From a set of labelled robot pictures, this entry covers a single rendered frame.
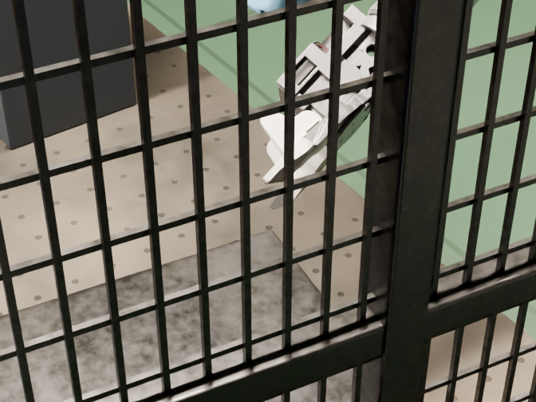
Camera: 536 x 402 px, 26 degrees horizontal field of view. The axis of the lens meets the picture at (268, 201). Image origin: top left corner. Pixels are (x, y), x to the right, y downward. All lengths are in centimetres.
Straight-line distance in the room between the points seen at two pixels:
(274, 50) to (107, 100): 154
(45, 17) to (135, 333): 77
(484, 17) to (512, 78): 32
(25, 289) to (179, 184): 27
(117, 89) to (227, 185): 24
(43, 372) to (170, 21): 252
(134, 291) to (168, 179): 66
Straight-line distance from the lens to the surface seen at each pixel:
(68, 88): 164
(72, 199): 155
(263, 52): 317
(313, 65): 113
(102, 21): 162
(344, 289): 140
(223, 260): 94
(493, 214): 265
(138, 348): 87
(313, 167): 117
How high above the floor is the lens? 165
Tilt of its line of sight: 39 degrees down
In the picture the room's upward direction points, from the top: straight up
